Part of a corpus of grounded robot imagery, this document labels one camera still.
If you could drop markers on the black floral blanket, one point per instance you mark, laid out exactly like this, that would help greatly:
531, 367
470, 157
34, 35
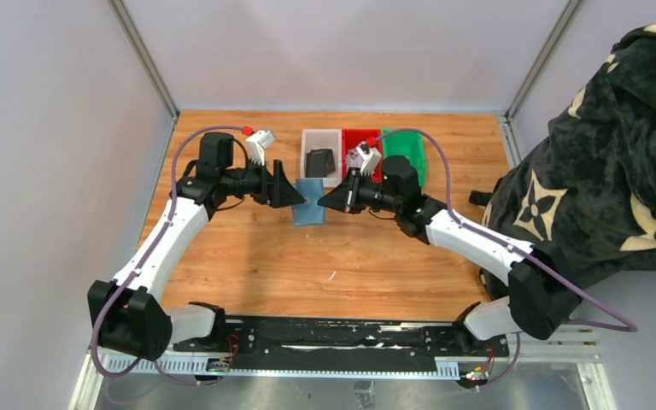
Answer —
590, 186

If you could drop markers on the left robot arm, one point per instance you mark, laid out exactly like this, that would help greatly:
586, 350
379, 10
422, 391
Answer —
126, 311

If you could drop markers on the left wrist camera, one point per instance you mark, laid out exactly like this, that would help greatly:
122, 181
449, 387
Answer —
257, 145

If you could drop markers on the blue card holder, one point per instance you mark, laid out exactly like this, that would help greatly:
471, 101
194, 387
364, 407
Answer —
309, 213

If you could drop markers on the red plastic bin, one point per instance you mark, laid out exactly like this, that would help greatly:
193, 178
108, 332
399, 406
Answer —
353, 137

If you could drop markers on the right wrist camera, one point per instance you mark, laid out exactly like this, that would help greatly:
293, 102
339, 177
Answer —
364, 157

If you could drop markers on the black wallet in white bin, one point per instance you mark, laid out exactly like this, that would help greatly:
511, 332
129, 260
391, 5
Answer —
319, 163

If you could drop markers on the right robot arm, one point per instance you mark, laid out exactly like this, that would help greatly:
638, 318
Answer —
537, 277

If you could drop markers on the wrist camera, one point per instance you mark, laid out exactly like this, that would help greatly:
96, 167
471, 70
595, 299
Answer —
364, 157
257, 145

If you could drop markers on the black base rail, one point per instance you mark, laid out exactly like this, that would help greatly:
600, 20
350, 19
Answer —
340, 346

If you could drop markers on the white plastic bin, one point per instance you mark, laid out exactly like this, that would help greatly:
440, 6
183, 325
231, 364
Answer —
319, 139

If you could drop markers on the green plastic bin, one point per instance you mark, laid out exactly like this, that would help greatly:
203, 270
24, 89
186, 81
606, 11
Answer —
411, 146

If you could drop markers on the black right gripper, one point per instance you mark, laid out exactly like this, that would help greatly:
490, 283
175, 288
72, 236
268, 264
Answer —
353, 192

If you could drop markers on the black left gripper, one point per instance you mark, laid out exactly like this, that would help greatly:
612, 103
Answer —
274, 183

